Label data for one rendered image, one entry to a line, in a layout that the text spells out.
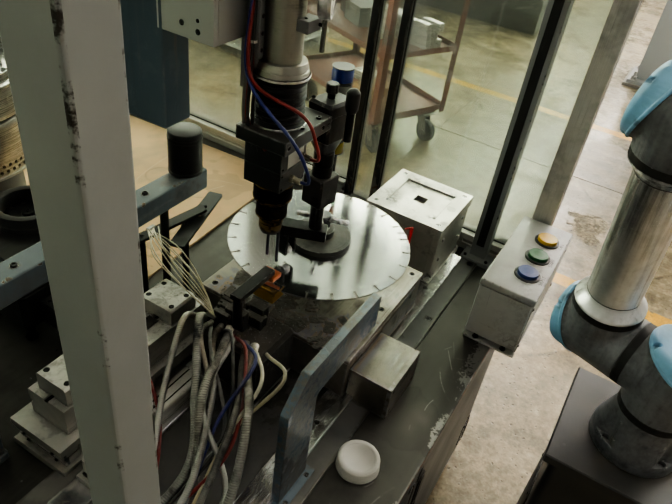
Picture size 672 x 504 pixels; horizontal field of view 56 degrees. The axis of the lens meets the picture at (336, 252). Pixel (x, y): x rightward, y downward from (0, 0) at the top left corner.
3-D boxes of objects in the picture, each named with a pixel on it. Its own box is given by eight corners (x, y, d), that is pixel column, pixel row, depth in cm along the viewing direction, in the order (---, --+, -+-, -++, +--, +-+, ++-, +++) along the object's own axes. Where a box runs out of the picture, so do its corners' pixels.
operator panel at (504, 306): (505, 267, 148) (524, 215, 139) (550, 287, 145) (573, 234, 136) (461, 334, 128) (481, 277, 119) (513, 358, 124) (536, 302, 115)
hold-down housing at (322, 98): (318, 190, 104) (333, 73, 92) (340, 202, 101) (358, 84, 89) (295, 202, 100) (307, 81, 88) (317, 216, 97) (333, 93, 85)
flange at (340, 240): (285, 252, 110) (286, 240, 108) (293, 217, 118) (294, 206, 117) (348, 261, 110) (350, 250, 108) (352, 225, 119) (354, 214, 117)
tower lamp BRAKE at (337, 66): (338, 74, 130) (340, 59, 128) (357, 80, 129) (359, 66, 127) (326, 80, 127) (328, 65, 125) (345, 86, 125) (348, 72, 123)
